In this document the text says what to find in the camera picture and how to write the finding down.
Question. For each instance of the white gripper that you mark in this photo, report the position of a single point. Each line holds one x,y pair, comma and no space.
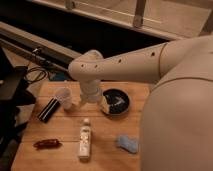
91,92

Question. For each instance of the white bottle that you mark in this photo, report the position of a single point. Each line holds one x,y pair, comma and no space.
85,140

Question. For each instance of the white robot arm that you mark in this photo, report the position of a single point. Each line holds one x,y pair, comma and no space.
176,129

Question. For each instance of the black ceramic bowl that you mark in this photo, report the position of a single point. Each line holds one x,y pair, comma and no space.
118,100

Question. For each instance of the clear plastic cup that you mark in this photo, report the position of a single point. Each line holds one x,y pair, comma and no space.
63,95

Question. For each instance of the blue sponge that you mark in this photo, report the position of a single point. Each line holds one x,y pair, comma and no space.
130,145

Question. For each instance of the black rectangular box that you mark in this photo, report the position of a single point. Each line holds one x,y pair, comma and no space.
48,110

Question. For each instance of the red chili pepper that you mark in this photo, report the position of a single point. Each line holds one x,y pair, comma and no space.
46,144

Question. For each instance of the black equipment on left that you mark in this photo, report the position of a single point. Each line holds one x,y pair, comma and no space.
13,93

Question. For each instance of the metal rail beam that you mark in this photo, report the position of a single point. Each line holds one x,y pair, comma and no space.
49,50

